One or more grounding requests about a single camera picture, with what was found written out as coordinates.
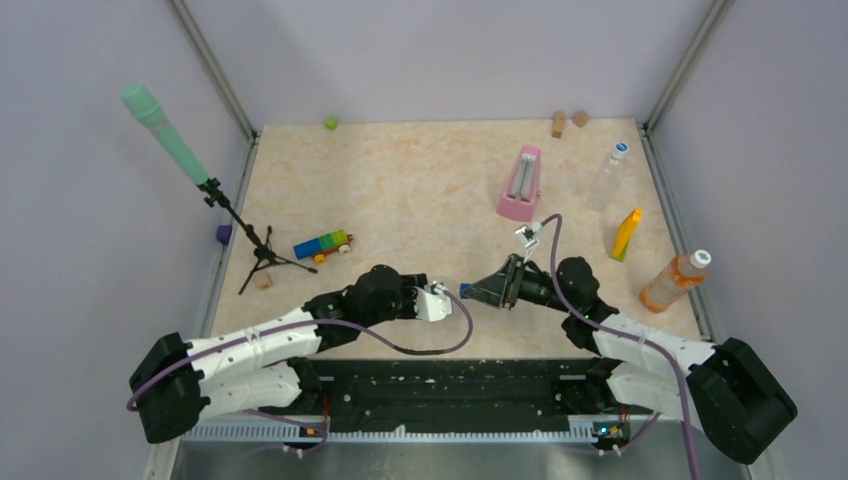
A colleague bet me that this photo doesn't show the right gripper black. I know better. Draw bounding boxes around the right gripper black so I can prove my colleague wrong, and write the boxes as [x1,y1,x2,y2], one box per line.
[463,253,575,314]

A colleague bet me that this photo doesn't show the clear bottle blue label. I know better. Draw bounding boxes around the clear bottle blue label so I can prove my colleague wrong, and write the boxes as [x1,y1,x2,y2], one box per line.
[443,287,462,299]

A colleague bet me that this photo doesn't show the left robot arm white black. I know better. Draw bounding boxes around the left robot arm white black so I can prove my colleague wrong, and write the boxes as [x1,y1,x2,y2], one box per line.
[127,265,428,444]

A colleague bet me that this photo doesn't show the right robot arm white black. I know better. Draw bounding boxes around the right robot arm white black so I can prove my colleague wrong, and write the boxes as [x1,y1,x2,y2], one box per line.
[464,254,798,465]

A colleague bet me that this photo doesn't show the clear bottle white cap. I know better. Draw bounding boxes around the clear bottle white cap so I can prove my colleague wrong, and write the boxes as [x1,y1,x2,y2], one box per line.
[587,142,629,211]

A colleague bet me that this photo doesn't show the orange juice bottle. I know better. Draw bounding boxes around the orange juice bottle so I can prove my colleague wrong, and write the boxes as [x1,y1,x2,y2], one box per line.
[639,249,712,313]

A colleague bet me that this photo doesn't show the pink metronome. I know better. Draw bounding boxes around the pink metronome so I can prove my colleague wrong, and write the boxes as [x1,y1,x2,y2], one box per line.
[495,145,542,222]

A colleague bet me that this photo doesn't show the toy brick car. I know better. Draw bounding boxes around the toy brick car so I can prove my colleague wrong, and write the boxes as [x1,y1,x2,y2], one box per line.
[293,229,354,265]

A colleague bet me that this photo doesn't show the tall wooden block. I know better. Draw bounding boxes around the tall wooden block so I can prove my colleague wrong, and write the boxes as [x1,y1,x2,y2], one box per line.
[551,110,566,139]

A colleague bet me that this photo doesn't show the small wooden cube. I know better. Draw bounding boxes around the small wooden cube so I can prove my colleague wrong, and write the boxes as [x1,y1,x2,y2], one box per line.
[571,111,591,128]

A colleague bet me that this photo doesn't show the wooden cube near tripod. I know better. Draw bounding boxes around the wooden cube near tripod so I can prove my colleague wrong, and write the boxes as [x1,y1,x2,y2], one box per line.
[254,271,274,291]

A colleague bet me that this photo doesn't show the black microphone tripod stand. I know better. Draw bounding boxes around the black microphone tripod stand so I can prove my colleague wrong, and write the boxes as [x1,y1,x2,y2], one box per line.
[197,178,318,295]

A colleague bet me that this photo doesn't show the purple small block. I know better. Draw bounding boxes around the purple small block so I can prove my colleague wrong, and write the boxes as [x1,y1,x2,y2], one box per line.
[215,225,233,246]

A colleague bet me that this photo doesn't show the green microphone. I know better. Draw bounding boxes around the green microphone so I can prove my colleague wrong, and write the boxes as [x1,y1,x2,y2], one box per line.
[120,83,210,186]

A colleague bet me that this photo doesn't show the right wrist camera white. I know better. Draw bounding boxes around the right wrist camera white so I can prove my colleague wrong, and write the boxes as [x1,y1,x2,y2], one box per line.
[515,222,544,250]

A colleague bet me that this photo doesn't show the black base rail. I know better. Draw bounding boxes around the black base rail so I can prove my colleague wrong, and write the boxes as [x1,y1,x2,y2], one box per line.
[259,359,648,434]

